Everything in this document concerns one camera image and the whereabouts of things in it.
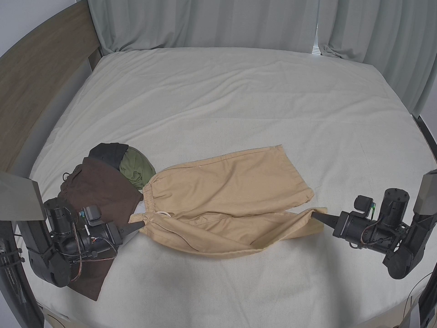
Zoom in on brown garment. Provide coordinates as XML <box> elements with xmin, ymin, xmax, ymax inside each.
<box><xmin>57</xmin><ymin>157</ymin><xmax>144</xmax><ymax>301</ymax></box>

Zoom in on green garment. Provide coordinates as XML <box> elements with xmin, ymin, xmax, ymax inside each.
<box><xmin>119</xmin><ymin>147</ymin><xmax>156</xmax><ymax>191</ymax></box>

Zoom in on pale grey-green curtain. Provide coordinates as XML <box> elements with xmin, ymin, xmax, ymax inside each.
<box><xmin>318</xmin><ymin>0</ymin><xmax>437</xmax><ymax>116</ymax></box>
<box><xmin>74</xmin><ymin>0</ymin><xmax>322</xmax><ymax>56</ymax></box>

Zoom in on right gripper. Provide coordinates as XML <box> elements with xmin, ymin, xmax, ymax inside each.
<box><xmin>333</xmin><ymin>211</ymin><xmax>375</xmax><ymax>244</ymax></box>

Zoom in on black garment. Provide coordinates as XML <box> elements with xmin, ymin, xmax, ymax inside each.
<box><xmin>89</xmin><ymin>142</ymin><xmax>130</xmax><ymax>176</ymax></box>

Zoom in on bed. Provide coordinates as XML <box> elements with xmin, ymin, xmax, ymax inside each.
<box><xmin>0</xmin><ymin>0</ymin><xmax>437</xmax><ymax>328</ymax></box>

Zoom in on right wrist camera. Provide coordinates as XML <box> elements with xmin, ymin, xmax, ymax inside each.
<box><xmin>354</xmin><ymin>195</ymin><xmax>376</xmax><ymax>220</ymax></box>

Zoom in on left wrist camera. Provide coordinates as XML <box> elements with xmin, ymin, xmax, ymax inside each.
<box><xmin>80</xmin><ymin>207</ymin><xmax>104</xmax><ymax>227</ymax></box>

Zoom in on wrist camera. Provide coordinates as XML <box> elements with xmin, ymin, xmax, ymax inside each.
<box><xmin>354</xmin><ymin>195</ymin><xmax>376</xmax><ymax>220</ymax></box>
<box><xmin>80</xmin><ymin>207</ymin><xmax>104</xmax><ymax>227</ymax></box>

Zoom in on tan shorts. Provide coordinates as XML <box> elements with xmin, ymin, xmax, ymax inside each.
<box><xmin>138</xmin><ymin>144</ymin><xmax>324</xmax><ymax>257</ymax></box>

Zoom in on black cable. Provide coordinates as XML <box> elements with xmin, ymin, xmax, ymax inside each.
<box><xmin>405</xmin><ymin>273</ymin><xmax>437</xmax><ymax>328</ymax></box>

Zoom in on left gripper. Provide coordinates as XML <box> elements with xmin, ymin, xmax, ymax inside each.
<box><xmin>86</xmin><ymin>221</ymin><xmax>124</xmax><ymax>253</ymax></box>

